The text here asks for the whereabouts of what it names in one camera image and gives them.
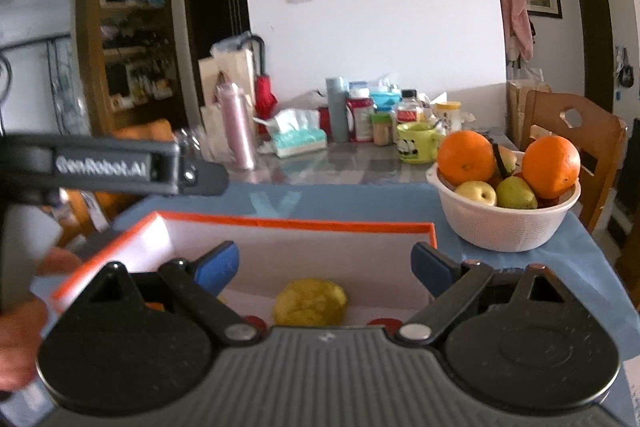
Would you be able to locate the red white container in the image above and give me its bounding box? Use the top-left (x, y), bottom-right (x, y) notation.
top-left (346, 87), bottom-right (374, 143)

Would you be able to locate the green pear in bowl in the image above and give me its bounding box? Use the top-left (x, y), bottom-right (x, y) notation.
top-left (496, 176), bottom-right (538, 210)

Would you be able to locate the tissue pack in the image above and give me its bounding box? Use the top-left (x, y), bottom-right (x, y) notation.
top-left (253, 108), bottom-right (328, 159)

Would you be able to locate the person left hand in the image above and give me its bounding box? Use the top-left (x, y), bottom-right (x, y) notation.
top-left (0, 247), bottom-right (82, 392)

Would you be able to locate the grey tall bottle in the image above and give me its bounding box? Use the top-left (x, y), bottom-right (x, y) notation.
top-left (326, 77), bottom-right (349, 143)

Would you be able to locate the pink thermos bottle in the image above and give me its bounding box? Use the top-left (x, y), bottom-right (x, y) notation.
top-left (217, 82), bottom-right (256, 170)

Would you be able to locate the yellow lid jar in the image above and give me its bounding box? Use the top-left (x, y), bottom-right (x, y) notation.
top-left (435, 101), bottom-right (462, 134)

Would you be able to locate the orange in bowl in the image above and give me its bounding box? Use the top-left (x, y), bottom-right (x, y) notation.
top-left (522, 135), bottom-right (582, 199)
top-left (437, 130), bottom-right (496, 185)

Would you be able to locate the pink garment on rack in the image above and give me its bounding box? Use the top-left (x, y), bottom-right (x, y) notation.
top-left (500, 0), bottom-right (534, 61)

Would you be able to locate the wooden chair behind bowl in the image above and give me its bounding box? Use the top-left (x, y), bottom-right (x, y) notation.
top-left (521, 91), bottom-right (626, 232)

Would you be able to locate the glass mug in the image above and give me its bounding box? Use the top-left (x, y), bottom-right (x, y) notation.
top-left (174, 126), bottom-right (215, 162)

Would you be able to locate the brown paper bag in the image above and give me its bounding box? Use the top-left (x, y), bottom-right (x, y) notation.
top-left (198, 50), bottom-right (256, 159)

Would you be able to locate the left orange in bowl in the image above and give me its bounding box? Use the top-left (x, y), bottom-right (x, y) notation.
top-left (437, 130), bottom-right (496, 185)

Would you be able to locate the right orange in bowl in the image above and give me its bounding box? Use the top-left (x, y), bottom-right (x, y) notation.
top-left (522, 135), bottom-right (582, 199)

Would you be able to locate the green panda mug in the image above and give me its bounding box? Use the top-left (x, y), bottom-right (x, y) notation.
top-left (396, 122), bottom-right (444, 165)

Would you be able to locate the yellow apple in bowl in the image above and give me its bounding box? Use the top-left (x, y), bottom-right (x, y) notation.
top-left (454, 181), bottom-right (497, 207)

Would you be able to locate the white fruit bowl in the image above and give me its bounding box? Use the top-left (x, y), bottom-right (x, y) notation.
top-left (425, 164), bottom-right (582, 253)

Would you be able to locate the wooden shelf unit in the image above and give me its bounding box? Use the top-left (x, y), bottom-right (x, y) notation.
top-left (75, 0), bottom-right (186, 134)

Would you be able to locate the dark capped supplement bottle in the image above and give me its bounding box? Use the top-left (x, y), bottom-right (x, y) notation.
top-left (395, 89), bottom-right (425, 124)

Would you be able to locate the orange cardboard box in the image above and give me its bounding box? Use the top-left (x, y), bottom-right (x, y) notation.
top-left (49, 211), bottom-right (437, 325)

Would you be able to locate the red folded umbrella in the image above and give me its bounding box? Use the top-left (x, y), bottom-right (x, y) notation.
top-left (253, 35), bottom-right (278, 120)

